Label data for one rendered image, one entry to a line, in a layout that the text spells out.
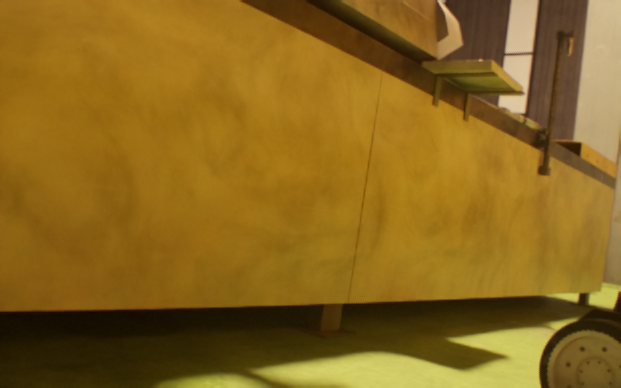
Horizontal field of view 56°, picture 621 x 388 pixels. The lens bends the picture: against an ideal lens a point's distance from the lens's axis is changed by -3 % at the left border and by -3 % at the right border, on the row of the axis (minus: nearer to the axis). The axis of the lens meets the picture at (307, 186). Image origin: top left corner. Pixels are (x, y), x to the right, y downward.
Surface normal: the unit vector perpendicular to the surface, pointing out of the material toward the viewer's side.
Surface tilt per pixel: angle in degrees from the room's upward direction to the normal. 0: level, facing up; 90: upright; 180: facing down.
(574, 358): 90
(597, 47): 90
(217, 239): 90
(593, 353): 90
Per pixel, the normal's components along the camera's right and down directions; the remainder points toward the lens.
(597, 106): -0.64, -0.13
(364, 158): 0.76, 0.09
